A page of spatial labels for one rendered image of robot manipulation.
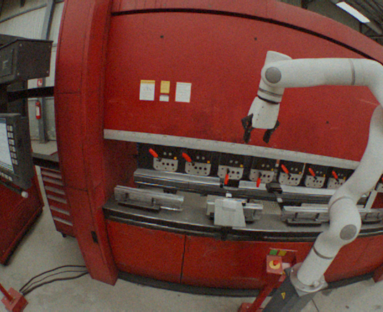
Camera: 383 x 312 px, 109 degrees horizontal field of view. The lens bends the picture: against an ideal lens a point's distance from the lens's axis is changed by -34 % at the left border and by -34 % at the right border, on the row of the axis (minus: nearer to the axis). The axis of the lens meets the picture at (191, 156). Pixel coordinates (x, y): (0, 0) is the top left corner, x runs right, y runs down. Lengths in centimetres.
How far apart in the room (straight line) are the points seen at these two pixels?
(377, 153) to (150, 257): 156
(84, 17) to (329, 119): 155
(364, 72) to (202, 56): 83
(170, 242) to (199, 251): 21
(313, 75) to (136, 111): 98
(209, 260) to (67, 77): 153
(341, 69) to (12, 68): 124
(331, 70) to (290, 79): 16
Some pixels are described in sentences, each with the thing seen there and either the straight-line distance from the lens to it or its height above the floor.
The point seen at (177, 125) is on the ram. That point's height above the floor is 147.
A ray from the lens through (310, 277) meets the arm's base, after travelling 96.
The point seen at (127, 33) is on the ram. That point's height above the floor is 201.
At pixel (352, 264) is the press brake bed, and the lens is 231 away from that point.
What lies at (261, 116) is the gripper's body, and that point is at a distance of 69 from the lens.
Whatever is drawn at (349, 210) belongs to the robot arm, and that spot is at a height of 142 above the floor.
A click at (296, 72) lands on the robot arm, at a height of 179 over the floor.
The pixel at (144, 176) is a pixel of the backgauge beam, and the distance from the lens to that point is 168.
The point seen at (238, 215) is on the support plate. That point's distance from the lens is 127.
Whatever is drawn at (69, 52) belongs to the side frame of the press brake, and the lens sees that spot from 125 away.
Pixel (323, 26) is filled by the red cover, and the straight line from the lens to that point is 140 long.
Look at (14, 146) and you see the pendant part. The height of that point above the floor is 146.
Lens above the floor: 172
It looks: 20 degrees down
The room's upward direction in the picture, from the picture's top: 5 degrees clockwise
